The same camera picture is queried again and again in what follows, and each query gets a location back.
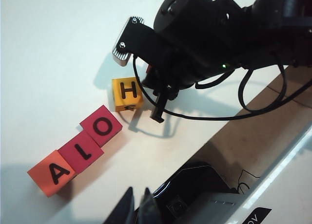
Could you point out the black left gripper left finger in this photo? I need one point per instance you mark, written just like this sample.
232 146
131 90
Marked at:
123 209

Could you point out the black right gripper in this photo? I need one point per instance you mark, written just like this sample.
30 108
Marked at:
170 80

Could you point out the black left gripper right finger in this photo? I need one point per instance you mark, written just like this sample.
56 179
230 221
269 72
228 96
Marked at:
149 209

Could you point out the yellow foam block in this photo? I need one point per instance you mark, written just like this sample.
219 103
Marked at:
124 97

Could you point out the pink block with T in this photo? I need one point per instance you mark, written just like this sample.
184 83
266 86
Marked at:
80 153

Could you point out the orange foam block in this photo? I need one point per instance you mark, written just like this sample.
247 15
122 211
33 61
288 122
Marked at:
48 177

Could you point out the pink block with O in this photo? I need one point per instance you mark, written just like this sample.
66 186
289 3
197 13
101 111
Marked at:
102 126

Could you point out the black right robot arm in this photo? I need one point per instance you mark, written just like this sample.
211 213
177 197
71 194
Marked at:
243 26

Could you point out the black box device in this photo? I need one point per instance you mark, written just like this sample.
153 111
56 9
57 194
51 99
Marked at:
195 180

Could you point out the silver device box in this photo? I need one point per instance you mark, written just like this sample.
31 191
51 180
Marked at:
219 207

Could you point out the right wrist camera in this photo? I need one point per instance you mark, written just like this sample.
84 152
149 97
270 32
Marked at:
122 56

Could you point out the white frame beam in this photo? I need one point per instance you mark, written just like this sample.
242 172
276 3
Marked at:
282 180

